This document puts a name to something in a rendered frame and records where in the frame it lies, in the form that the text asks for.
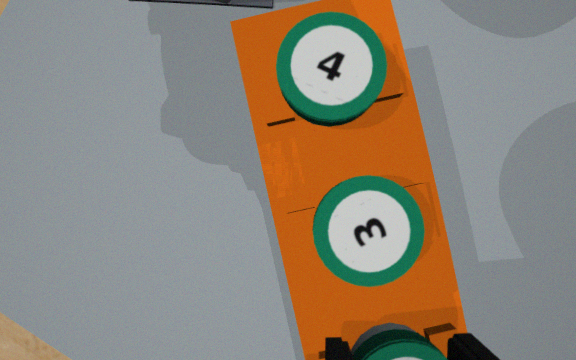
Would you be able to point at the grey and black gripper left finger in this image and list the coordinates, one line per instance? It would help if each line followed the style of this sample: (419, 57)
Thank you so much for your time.
(336, 349)

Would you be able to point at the grey bench mat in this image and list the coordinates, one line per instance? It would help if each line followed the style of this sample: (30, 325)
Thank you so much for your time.
(135, 222)

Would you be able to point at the grey button housing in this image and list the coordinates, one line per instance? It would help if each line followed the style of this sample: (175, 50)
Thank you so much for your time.
(239, 3)

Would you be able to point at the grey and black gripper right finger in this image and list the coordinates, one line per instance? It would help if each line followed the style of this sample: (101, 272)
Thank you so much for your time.
(464, 346)

